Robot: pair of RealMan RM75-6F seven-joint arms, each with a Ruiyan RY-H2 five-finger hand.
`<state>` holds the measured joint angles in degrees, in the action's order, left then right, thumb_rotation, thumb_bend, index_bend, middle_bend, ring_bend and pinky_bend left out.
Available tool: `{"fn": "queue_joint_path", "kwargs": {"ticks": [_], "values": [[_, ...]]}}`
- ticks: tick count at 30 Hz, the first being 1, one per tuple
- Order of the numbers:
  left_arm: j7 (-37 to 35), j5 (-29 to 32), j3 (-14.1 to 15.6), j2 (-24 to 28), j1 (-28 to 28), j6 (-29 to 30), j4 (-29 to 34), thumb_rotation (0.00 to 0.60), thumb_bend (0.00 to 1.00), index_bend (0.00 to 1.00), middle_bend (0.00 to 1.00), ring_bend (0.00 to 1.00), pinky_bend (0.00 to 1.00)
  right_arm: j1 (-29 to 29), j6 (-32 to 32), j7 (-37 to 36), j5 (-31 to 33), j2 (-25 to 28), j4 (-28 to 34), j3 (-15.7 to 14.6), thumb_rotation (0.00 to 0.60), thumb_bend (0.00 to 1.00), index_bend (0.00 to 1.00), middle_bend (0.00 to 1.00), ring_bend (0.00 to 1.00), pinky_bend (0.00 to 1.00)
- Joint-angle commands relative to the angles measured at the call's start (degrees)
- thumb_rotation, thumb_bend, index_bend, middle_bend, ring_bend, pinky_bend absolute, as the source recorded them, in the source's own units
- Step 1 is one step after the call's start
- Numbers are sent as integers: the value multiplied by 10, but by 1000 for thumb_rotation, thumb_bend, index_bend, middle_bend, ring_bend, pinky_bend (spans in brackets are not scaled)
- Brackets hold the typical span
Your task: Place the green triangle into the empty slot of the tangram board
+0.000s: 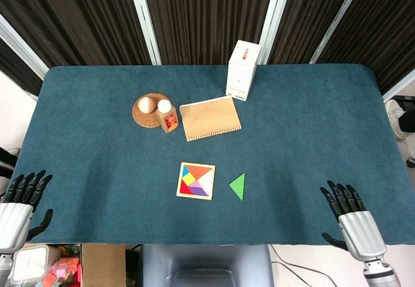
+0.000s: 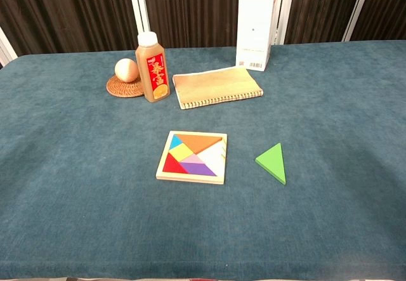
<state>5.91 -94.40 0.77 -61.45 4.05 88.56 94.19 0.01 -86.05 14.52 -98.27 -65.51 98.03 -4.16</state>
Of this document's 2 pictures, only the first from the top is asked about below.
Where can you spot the beige egg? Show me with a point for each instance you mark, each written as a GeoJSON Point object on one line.
{"type": "Point", "coordinates": [146, 104]}

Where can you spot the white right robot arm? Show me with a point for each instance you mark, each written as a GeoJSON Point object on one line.
{"type": "Point", "coordinates": [381, 272]}

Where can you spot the round woven rattan coaster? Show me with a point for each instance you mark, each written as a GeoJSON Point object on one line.
{"type": "Point", "coordinates": [144, 118]}

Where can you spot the green triangle tangram piece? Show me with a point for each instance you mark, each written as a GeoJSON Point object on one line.
{"type": "Point", "coordinates": [239, 186]}

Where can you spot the teal blue tablecloth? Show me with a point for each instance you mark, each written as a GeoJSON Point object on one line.
{"type": "Point", "coordinates": [97, 170]}

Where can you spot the juice bottle with red label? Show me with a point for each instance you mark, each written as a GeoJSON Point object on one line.
{"type": "Point", "coordinates": [168, 118]}

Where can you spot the brown cardboard box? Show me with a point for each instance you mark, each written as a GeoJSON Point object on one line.
{"type": "Point", "coordinates": [103, 266]}

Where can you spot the white plastic storage container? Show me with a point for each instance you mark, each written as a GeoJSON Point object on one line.
{"type": "Point", "coordinates": [29, 264]}

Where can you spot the purple parallelogram tangram piece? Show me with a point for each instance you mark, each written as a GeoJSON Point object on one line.
{"type": "Point", "coordinates": [199, 192]}

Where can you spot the orange wooden tangram piece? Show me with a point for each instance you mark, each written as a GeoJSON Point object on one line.
{"type": "Point", "coordinates": [198, 171]}

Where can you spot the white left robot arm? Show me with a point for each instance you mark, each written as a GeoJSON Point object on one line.
{"type": "Point", "coordinates": [4, 266]}

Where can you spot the blue triangle tangram piece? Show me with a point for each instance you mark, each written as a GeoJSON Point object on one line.
{"type": "Point", "coordinates": [185, 172]}

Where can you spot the beige shoe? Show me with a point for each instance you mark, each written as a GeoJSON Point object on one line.
{"type": "Point", "coordinates": [393, 115]}

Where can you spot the dark pleated screen panel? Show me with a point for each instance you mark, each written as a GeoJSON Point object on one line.
{"type": "Point", "coordinates": [308, 15]}
{"type": "Point", "coordinates": [386, 28]}
{"type": "Point", "coordinates": [74, 18]}
{"type": "Point", "coordinates": [207, 15]}
{"type": "Point", "coordinates": [13, 70]}

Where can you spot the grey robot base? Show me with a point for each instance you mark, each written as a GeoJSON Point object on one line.
{"type": "Point", "coordinates": [207, 264]}

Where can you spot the tall white carton box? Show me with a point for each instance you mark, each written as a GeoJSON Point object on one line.
{"type": "Point", "coordinates": [241, 73]}

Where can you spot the tan spiral notebook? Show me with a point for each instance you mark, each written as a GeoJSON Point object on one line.
{"type": "Point", "coordinates": [210, 118]}

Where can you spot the pink triangular block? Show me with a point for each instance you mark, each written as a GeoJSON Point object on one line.
{"type": "Point", "coordinates": [197, 185]}

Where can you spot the black and silver right hand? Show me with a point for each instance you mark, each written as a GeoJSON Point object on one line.
{"type": "Point", "coordinates": [361, 232]}

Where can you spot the black and silver left hand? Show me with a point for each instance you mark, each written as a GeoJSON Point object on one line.
{"type": "Point", "coordinates": [14, 222]}

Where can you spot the yellow square tangram piece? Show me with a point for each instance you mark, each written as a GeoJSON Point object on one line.
{"type": "Point", "coordinates": [188, 180]}

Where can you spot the wooden tangram tray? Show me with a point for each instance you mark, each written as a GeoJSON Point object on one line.
{"type": "Point", "coordinates": [207, 180]}

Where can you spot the red triangle tangram piece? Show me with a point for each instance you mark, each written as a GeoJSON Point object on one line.
{"type": "Point", "coordinates": [184, 190]}

